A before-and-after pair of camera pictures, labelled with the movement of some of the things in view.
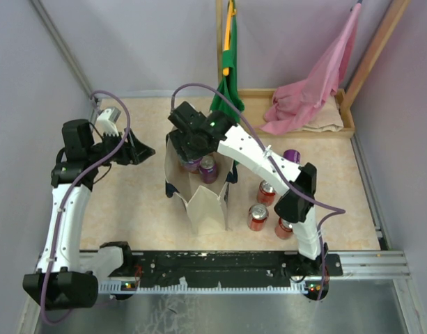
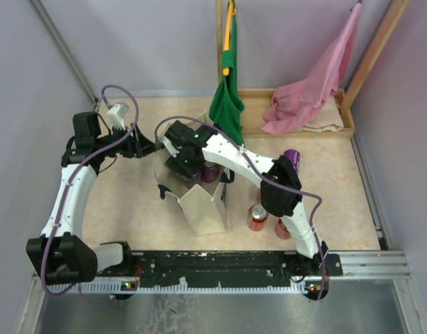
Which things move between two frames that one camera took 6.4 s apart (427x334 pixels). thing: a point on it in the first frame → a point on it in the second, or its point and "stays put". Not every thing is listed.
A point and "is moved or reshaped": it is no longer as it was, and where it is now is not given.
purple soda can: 192,166 is moved or reshaped
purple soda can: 292,154 stays put
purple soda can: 208,169 stays put
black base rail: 231,267 stays put
